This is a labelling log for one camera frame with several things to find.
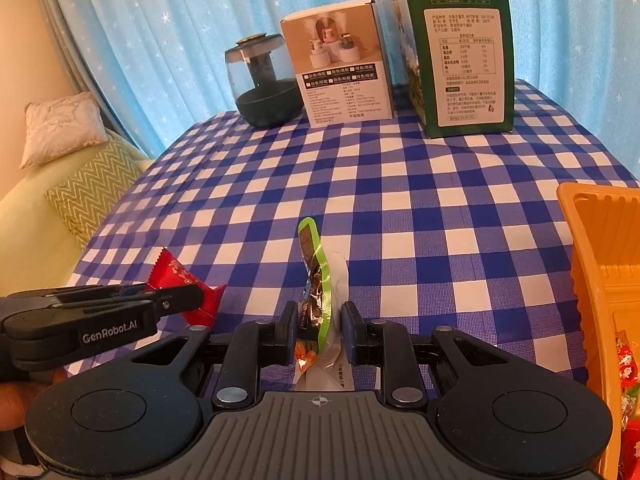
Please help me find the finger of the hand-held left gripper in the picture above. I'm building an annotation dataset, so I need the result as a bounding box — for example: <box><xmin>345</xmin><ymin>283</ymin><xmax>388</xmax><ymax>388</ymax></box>
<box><xmin>50</xmin><ymin>284</ymin><xmax>152</xmax><ymax>307</ymax></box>
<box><xmin>75</xmin><ymin>285</ymin><xmax>204</xmax><ymax>319</ymax></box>

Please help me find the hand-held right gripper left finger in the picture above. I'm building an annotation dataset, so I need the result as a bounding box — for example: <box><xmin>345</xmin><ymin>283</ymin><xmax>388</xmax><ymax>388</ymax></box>
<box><xmin>131</xmin><ymin>301</ymin><xmax>300</xmax><ymax>411</ymax></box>

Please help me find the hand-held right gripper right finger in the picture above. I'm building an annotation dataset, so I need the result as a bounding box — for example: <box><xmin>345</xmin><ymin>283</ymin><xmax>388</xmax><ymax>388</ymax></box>
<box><xmin>340</xmin><ymin>301</ymin><xmax>507</xmax><ymax>409</ymax></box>

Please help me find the large red snack packet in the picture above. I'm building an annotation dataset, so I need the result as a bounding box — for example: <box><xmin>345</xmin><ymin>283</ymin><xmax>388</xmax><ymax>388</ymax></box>
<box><xmin>147</xmin><ymin>247</ymin><xmax>228</xmax><ymax>329</ymax></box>

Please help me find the white green snack pouch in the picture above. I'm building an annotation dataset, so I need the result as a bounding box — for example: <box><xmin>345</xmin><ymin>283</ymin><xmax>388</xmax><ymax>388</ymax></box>
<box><xmin>292</xmin><ymin>216</ymin><xmax>359</xmax><ymax>394</ymax></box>

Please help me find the orange plastic basket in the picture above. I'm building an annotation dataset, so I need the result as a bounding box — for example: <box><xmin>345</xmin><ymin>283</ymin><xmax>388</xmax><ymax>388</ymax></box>
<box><xmin>556</xmin><ymin>182</ymin><xmax>640</xmax><ymax>480</ymax></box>

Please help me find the clear plastic snack packet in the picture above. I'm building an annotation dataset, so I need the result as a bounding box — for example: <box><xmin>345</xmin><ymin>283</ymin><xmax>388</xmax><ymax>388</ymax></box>
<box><xmin>620</xmin><ymin>392</ymin><xmax>640</xmax><ymax>431</ymax></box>

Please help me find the person's left hand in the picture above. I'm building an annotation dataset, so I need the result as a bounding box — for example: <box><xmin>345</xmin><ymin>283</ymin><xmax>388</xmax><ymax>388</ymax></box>
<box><xmin>0</xmin><ymin>367</ymin><xmax>69</xmax><ymax>432</ymax></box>

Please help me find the light green sofa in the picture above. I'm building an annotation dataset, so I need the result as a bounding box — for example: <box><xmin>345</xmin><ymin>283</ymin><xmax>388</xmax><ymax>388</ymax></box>
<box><xmin>0</xmin><ymin>130</ymin><xmax>157</xmax><ymax>299</ymax></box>

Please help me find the green chevron pillow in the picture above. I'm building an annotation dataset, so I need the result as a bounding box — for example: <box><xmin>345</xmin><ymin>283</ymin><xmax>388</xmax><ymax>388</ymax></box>
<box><xmin>45</xmin><ymin>139</ymin><xmax>145</xmax><ymax>251</ymax></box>

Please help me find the blue white checkered tablecloth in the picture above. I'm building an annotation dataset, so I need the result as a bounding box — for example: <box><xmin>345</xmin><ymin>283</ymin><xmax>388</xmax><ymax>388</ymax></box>
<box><xmin>62</xmin><ymin>77</ymin><xmax>640</xmax><ymax>396</ymax></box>

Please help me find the white pillow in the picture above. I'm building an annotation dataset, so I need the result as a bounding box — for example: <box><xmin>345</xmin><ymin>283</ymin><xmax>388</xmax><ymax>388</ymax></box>
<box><xmin>20</xmin><ymin>92</ymin><xmax>110</xmax><ymax>170</ymax></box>

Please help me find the dark green glass humidifier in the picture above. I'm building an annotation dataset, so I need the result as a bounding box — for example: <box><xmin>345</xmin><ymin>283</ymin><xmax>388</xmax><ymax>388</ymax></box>
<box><xmin>224</xmin><ymin>34</ymin><xmax>304</xmax><ymax>129</ymax></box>

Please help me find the beige cardboard box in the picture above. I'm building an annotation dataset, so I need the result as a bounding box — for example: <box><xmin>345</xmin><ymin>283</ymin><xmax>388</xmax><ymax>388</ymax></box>
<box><xmin>279</xmin><ymin>0</ymin><xmax>396</xmax><ymax>129</ymax></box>

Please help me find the grey curtain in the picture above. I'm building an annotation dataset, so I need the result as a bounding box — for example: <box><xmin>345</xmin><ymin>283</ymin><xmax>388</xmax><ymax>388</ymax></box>
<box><xmin>30</xmin><ymin>0</ymin><xmax>151</xmax><ymax>161</ymax></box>

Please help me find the blue starry curtain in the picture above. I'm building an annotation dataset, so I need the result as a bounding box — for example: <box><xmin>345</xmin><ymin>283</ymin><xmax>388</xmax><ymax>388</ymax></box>
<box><xmin>50</xmin><ymin>0</ymin><xmax>640</xmax><ymax>181</ymax></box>

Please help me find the green cardboard box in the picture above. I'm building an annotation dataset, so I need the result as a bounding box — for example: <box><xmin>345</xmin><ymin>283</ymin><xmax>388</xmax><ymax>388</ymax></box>
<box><xmin>390</xmin><ymin>0</ymin><xmax>516</xmax><ymax>140</ymax></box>

